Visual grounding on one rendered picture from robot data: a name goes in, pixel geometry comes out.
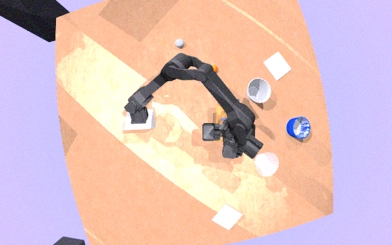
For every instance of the white flat square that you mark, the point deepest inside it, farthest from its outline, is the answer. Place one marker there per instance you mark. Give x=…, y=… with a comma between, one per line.
x=277, y=65
x=227, y=216

